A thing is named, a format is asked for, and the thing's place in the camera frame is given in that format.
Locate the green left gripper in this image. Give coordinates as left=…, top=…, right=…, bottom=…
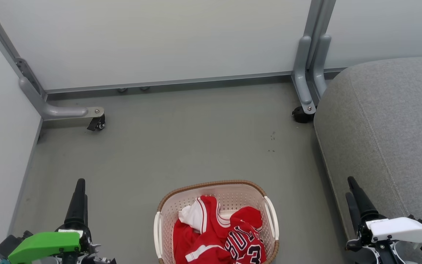
left=8, top=179, right=116, bottom=264

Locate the grey fabric sofa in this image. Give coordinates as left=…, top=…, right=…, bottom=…
left=314, top=56, right=422, bottom=264

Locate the black caster wheel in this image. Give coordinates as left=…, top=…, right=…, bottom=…
left=292, top=106, right=316, bottom=124
left=87, top=114, right=106, bottom=132

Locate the cream perforated laundry basket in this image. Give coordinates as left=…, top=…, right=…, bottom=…
left=153, top=180, right=280, bottom=264

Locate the grey partition bottom rail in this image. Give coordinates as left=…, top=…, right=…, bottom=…
left=44, top=67, right=347, bottom=96

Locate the grey metal partition post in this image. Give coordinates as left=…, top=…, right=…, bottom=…
left=292, top=0, right=337, bottom=115
left=0, top=0, right=105, bottom=121

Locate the red basketball jersey number 23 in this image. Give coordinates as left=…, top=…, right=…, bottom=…
left=178, top=195, right=267, bottom=264

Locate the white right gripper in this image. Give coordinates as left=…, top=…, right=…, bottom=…
left=345, top=176, right=422, bottom=264

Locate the red basketball shorts white trim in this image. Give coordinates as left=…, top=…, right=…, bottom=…
left=173, top=219, right=233, bottom=264

